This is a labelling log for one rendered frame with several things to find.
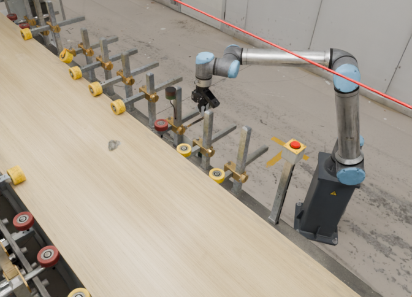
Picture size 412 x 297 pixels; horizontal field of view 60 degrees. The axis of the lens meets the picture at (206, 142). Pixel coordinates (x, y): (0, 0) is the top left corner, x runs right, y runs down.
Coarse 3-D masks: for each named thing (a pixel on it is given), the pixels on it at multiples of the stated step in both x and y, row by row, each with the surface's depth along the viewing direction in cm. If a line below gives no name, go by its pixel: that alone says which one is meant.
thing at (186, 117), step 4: (192, 112) 224; (196, 112) 224; (184, 116) 220; (188, 116) 221; (192, 116) 223; (184, 120) 219; (168, 124) 214; (168, 128) 212; (160, 132) 209; (164, 132) 211
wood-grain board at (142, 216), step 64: (0, 64) 247; (64, 64) 252; (0, 128) 197; (64, 128) 200; (128, 128) 203; (64, 192) 166; (128, 192) 168; (192, 192) 170; (64, 256) 142; (128, 256) 143; (192, 256) 144; (256, 256) 146
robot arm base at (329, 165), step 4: (328, 160) 227; (332, 160) 222; (324, 164) 229; (328, 164) 225; (332, 164) 223; (324, 168) 229; (328, 168) 226; (332, 168) 223; (328, 172) 226; (332, 172) 223; (336, 172) 222; (336, 176) 223
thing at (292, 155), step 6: (288, 144) 150; (300, 144) 151; (288, 150) 149; (294, 150) 148; (300, 150) 148; (282, 156) 154; (288, 156) 151; (294, 156) 148; (300, 156) 152; (294, 162) 150
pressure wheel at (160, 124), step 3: (156, 120) 208; (159, 120) 209; (162, 120) 209; (165, 120) 209; (156, 123) 206; (159, 123) 207; (162, 123) 207; (165, 123) 207; (156, 126) 205; (159, 126) 204; (162, 126) 204; (165, 126) 205; (156, 129) 206; (159, 129) 205; (162, 129) 206; (165, 129) 206
